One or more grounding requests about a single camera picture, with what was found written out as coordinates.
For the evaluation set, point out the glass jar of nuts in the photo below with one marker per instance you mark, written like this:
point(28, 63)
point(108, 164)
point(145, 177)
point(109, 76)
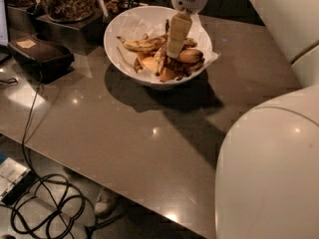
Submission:
point(69, 10)

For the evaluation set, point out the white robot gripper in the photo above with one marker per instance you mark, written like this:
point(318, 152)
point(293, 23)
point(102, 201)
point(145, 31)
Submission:
point(181, 25)

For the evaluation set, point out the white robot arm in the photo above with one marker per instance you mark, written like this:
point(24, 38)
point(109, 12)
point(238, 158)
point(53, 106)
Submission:
point(267, 173)

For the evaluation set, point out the white paper bowl liner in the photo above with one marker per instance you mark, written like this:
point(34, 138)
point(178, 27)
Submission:
point(133, 24)

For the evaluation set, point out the yellow banana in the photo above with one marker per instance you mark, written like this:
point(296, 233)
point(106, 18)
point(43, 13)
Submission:
point(145, 61)
point(190, 56)

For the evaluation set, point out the yellow banana at right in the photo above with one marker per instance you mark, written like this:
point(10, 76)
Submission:
point(190, 56)

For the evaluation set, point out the black card terminal device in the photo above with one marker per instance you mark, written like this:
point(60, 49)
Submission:
point(43, 60)

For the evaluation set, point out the white ceramic bowl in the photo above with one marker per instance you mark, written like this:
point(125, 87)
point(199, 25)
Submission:
point(158, 47)

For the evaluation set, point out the white shoe under table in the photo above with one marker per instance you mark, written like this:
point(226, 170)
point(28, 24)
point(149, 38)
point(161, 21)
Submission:
point(105, 202)

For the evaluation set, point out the yellow banana at bottom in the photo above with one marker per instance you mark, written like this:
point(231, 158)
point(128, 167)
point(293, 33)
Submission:
point(145, 61)

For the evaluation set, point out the spotted banana at left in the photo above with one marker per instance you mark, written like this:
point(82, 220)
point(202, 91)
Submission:
point(145, 45)

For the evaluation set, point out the spotted banana across top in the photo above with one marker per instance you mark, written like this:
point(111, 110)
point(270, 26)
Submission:
point(160, 53)

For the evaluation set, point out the dark overripe banana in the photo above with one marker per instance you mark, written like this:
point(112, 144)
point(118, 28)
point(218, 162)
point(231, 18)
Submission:
point(181, 69)

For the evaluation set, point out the laptop screen edge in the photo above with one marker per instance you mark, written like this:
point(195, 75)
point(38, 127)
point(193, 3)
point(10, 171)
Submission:
point(5, 54)

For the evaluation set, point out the grey box on floor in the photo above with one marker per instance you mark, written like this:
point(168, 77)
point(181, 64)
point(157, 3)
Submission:
point(15, 178)

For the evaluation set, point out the metal display stand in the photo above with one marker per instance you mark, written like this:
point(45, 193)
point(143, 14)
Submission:
point(80, 37)

